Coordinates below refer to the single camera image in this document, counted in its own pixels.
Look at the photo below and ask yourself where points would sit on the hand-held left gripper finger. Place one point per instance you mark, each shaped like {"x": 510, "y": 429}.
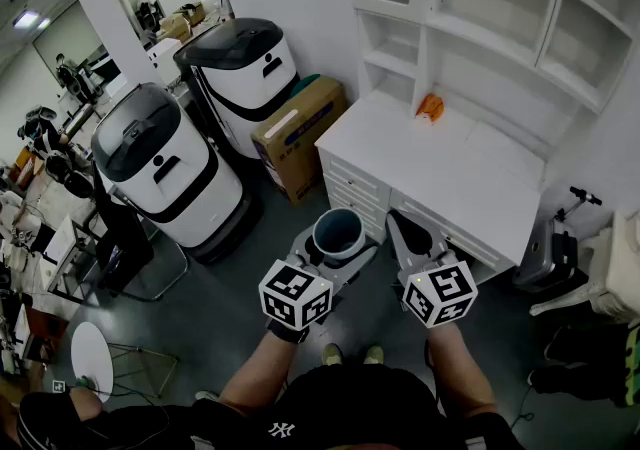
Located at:
{"x": 364, "y": 254}
{"x": 298, "y": 244}

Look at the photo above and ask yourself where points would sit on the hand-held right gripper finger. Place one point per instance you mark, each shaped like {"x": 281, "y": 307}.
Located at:
{"x": 400, "y": 238}
{"x": 427, "y": 235}

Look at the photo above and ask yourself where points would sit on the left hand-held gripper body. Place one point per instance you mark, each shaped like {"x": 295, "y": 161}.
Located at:
{"x": 295, "y": 288}

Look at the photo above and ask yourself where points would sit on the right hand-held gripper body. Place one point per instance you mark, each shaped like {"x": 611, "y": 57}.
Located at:
{"x": 440, "y": 293}

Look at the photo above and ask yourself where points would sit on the pale blue cup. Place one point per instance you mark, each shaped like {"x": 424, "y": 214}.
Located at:
{"x": 339, "y": 233}

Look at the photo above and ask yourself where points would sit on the person's right forearm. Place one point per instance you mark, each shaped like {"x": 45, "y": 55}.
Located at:
{"x": 460, "y": 368}

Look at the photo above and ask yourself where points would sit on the person's left forearm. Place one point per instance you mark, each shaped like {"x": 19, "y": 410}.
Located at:
{"x": 260, "y": 373}

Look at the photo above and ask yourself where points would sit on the black wristband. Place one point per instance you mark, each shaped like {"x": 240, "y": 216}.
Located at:
{"x": 287, "y": 331}

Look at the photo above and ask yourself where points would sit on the beige shoe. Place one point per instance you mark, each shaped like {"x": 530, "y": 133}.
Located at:
{"x": 374, "y": 354}
{"x": 332, "y": 354}

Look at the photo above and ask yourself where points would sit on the white shelf unit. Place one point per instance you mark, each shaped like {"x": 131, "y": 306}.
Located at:
{"x": 425, "y": 158}

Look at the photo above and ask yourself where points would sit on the large brown cardboard box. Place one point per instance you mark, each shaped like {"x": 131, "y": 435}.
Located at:
{"x": 300, "y": 138}

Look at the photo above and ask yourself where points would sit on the folded silver scooter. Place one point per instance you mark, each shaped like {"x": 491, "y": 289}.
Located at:
{"x": 550, "y": 248}

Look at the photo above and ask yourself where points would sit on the orange plastic object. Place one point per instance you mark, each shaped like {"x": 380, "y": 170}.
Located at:
{"x": 430, "y": 108}

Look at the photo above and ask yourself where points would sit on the person's black shirt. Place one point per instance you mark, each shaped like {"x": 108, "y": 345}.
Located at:
{"x": 360, "y": 408}

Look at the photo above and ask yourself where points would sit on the white black service robot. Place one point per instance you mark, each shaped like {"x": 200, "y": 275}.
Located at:
{"x": 245, "y": 73}
{"x": 165, "y": 173}

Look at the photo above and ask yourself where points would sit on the green round object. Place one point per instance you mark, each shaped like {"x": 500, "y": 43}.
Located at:
{"x": 304, "y": 82}

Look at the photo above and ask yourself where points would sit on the white carved chair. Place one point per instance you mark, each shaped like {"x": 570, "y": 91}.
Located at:
{"x": 612, "y": 278}

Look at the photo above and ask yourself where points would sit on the white round side table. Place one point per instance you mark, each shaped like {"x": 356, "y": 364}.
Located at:
{"x": 91, "y": 360}

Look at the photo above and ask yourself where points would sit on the small brown cardboard box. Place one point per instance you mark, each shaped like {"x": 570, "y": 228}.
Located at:
{"x": 177, "y": 25}

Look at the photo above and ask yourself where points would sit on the rectangular ceiling light panel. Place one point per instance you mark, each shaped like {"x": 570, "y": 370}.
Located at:
{"x": 26, "y": 19}

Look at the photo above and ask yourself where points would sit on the black metal frame chair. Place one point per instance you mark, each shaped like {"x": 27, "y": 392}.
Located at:
{"x": 125, "y": 243}

